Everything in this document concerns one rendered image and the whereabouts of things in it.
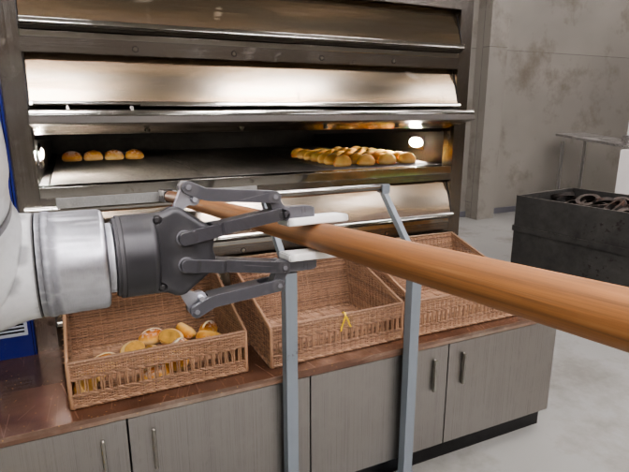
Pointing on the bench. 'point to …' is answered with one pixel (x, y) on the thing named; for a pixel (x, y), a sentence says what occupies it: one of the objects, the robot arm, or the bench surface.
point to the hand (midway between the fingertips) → (314, 236)
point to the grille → (15, 331)
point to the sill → (235, 181)
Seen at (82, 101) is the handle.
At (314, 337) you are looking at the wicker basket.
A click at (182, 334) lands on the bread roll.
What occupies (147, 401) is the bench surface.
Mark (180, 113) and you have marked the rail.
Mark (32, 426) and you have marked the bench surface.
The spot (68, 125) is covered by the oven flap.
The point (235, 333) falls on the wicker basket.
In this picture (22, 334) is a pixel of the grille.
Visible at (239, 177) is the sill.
